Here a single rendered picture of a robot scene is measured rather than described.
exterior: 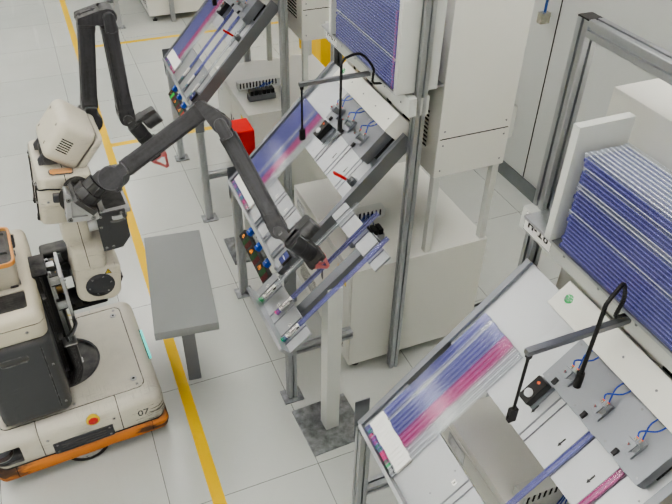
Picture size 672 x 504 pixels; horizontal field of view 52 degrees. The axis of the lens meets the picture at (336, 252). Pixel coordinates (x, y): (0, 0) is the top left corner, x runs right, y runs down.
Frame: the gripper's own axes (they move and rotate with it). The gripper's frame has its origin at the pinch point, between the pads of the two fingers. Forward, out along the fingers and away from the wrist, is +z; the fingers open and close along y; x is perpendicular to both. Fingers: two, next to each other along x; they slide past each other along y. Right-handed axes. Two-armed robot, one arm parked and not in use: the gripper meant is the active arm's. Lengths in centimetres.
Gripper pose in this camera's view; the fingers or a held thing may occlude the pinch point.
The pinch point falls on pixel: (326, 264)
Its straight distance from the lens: 240.0
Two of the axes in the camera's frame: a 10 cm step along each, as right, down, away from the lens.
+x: -7.0, 7.0, 1.5
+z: 5.8, 4.2, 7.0
